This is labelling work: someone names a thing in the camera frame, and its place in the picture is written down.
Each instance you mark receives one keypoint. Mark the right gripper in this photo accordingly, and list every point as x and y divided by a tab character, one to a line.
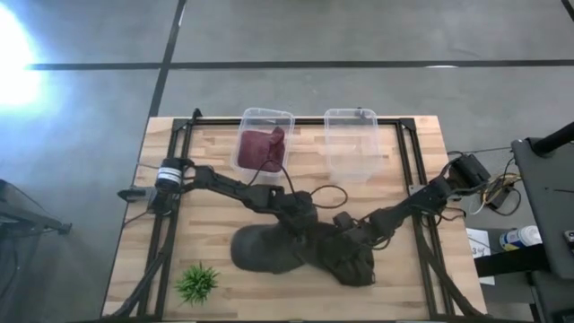
354	231

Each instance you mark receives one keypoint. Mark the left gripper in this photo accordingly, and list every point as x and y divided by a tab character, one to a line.
298	211

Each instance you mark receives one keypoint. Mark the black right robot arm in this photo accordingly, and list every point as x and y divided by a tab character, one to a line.
426	195

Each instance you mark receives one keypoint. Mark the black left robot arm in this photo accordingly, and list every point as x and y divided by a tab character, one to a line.
224	181

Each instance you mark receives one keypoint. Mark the black hat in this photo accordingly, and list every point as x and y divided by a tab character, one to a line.
347	264

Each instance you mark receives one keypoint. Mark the dark grey hat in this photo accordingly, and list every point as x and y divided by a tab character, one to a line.
260	251

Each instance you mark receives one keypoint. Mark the dark red hat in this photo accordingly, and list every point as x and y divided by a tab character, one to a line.
260	150

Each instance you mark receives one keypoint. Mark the clear plastic container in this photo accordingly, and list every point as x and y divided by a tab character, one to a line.
251	125
352	143

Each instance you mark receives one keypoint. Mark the small green artificial plant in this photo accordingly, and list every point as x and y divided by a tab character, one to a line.
196	282

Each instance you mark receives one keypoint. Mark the white paper sheet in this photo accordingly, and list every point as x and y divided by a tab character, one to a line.
482	251

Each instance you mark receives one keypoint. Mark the black power adapter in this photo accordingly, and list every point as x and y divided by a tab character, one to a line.
500	197

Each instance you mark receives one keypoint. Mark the white blue spray can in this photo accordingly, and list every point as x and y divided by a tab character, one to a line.
520	238

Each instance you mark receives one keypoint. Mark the black cart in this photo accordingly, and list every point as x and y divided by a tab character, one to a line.
545	197

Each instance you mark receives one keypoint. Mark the black stand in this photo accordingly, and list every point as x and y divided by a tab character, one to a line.
27	220

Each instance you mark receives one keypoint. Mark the black aluminium table frame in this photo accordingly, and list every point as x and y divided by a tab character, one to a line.
406	148

